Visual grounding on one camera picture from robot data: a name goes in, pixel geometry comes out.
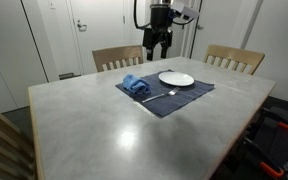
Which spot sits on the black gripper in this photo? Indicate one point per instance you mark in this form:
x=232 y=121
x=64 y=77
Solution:
x=160 y=16

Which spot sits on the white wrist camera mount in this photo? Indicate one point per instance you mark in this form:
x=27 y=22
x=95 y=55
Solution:
x=185 y=10

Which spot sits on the silver fork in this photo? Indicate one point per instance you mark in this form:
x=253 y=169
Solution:
x=174 y=90

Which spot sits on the small white light switch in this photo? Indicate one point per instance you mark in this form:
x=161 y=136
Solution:
x=52 y=4

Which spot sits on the dark baseboard vent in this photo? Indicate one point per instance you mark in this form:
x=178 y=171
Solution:
x=70 y=76

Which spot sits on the white door with knob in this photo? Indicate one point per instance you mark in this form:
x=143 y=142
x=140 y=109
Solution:
x=217 y=30

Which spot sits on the light wooden slat-back chair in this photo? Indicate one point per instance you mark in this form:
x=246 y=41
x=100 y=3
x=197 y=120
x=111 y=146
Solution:
x=234 y=53
x=117 y=53
x=4 y=146

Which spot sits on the white round plate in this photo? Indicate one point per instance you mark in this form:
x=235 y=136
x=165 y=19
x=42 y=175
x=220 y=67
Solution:
x=176 y=79

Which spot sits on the blue towel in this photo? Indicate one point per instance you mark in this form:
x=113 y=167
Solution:
x=135 y=84

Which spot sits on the dark blue cloth placemat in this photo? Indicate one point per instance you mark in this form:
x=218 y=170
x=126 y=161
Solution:
x=184 y=96

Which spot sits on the silver door knob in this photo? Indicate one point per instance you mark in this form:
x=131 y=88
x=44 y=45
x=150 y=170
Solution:
x=199 y=27

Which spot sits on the white closet door panel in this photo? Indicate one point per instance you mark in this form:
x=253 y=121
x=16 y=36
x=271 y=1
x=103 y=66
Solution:
x=4 y=50

